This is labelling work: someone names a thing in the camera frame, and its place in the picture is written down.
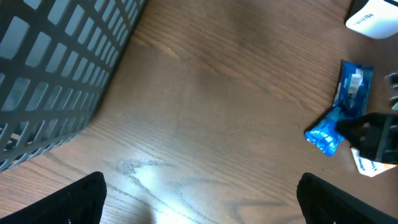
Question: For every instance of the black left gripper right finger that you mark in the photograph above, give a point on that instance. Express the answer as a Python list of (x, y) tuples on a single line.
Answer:
[(321, 202)]

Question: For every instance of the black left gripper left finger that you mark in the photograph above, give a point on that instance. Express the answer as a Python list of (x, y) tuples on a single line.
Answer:
[(79, 202)]

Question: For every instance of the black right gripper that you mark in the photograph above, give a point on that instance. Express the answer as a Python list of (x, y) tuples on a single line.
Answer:
[(375, 135)]

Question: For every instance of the blue snack wrapper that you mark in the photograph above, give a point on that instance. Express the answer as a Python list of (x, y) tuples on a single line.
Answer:
[(350, 102)]

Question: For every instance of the orange tissue pack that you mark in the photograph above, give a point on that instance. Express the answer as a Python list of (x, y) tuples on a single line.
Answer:
[(367, 167)]

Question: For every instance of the grey plastic mesh basket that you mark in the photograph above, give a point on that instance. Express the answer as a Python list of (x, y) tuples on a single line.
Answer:
[(57, 58)]

